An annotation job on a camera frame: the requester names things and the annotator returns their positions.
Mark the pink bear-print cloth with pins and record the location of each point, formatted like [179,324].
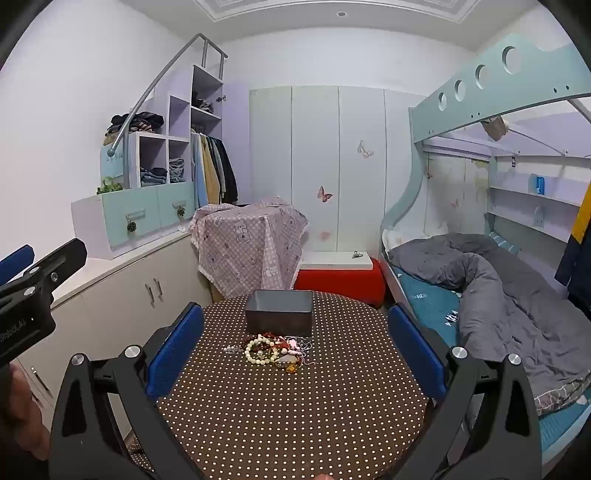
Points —
[249,240]

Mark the small green plant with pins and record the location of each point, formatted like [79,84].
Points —
[110,187]

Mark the blue bed sheet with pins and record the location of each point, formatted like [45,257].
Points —
[429,304]

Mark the white wardrobe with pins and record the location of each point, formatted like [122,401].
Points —
[314,147]

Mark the brown polka-dot tablecloth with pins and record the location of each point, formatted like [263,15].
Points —
[295,415]

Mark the grey metal box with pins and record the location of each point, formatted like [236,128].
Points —
[279,314]

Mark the grey metal handrail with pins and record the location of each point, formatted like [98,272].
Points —
[152,87]

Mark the red storage bench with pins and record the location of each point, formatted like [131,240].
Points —
[339,286]

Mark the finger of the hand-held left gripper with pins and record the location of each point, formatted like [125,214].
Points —
[14,265]
[60,263]

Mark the white pillow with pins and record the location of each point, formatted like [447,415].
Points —
[397,240]

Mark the light green bunk bed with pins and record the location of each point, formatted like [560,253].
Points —
[461,106]

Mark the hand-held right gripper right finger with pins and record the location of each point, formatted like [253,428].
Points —
[413,344]

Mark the dark clothes bundle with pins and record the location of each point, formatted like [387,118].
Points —
[203,104]

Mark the blue striped pillow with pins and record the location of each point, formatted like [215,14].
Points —
[504,242]

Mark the row of hanging clothes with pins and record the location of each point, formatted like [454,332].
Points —
[212,170]

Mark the purple wall shelf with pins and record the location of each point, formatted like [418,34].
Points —
[521,194]

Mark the purple stair shelf cabinet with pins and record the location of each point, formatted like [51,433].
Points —
[143,210]

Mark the folded jeans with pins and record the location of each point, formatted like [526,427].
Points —
[153,177]
[177,170]

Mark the pile of mixed jewelry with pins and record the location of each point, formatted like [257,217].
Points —
[293,355]

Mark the grey duvet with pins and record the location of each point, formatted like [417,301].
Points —
[508,314]

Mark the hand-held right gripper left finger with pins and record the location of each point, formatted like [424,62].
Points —
[178,344]

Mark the white butterfly sticker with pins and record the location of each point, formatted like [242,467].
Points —
[365,150]

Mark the beige low cabinet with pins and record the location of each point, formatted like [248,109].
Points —
[120,286]

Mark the pale pink butterfly sticker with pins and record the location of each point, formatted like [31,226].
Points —
[325,235]

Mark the person's left forearm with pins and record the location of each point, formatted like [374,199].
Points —
[9,443]

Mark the pile of dark clothes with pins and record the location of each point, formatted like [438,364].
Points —
[138,122]

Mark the person's left hand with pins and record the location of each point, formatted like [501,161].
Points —
[30,406]

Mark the hanging beige bag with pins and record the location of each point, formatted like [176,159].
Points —
[495,129]

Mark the dark hanging jacket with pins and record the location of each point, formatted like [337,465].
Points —
[577,267]

